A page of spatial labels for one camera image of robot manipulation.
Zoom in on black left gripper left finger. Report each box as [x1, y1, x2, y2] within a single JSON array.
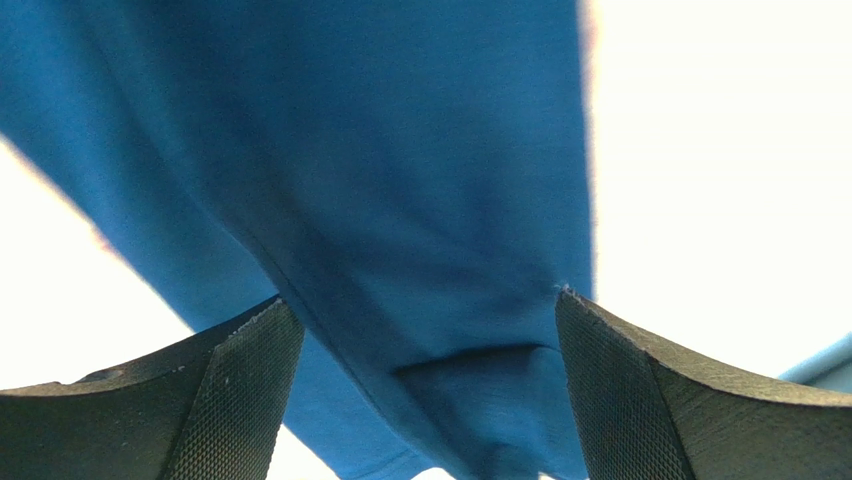
[[1, 298, 304, 479]]

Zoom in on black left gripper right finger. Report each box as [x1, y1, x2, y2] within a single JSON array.
[[555, 289, 851, 479]]

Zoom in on navy blue t shirt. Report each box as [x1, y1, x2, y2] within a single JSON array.
[[1, 1, 592, 479]]

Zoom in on light blue headphones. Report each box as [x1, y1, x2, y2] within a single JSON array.
[[779, 333, 851, 393]]

